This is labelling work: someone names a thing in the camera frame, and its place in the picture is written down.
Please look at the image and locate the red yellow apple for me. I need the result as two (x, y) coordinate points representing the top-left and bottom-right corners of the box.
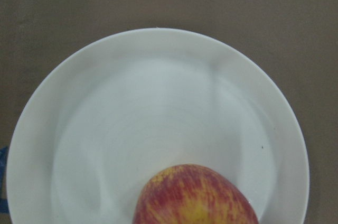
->
(133, 164), (258, 223)

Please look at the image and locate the white plate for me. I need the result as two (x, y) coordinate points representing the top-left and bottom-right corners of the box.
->
(6, 28), (309, 223)

